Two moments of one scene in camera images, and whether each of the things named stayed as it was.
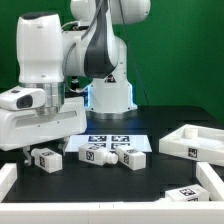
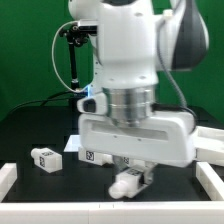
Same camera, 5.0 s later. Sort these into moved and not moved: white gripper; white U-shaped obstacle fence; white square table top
Moved: white gripper
Not moved: white U-shaped obstacle fence; white square table top
